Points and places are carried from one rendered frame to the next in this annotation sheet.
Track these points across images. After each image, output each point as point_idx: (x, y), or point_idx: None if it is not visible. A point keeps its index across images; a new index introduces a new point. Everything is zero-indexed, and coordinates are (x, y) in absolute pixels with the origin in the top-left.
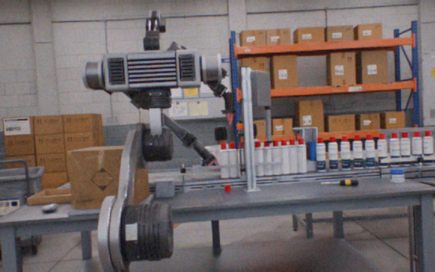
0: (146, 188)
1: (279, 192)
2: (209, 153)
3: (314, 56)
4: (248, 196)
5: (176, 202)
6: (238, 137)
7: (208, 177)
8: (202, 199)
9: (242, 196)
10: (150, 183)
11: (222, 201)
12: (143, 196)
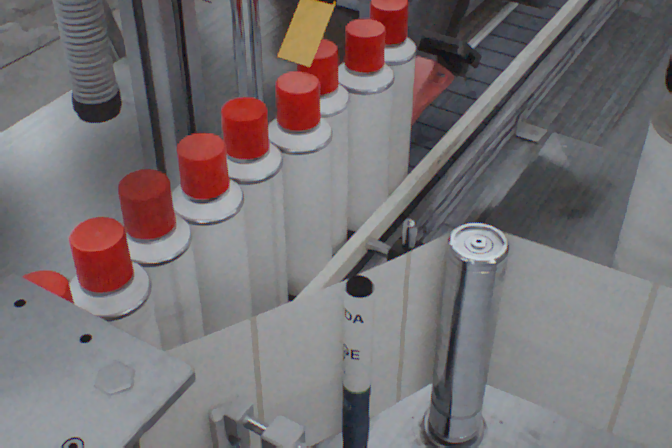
0: None
1: (2, 275)
2: (408, 12)
3: None
4: (88, 165)
5: (261, 32)
6: None
7: (518, 178)
8: (229, 82)
9: (113, 155)
10: (533, 16)
11: (127, 95)
12: None
